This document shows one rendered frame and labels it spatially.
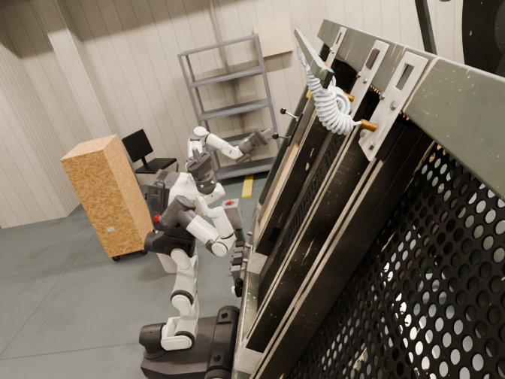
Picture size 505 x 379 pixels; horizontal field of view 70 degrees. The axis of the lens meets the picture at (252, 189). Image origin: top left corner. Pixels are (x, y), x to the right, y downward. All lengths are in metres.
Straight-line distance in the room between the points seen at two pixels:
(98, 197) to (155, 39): 2.44
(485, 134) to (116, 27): 5.29
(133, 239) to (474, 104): 3.77
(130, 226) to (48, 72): 2.94
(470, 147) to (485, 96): 0.06
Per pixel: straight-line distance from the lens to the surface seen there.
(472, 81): 0.54
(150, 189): 1.91
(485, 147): 0.46
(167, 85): 5.45
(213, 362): 2.50
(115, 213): 3.93
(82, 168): 3.81
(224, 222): 1.64
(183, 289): 2.31
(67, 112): 6.14
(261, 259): 1.83
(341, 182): 1.00
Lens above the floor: 2.07
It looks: 26 degrees down
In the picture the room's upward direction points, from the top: 14 degrees counter-clockwise
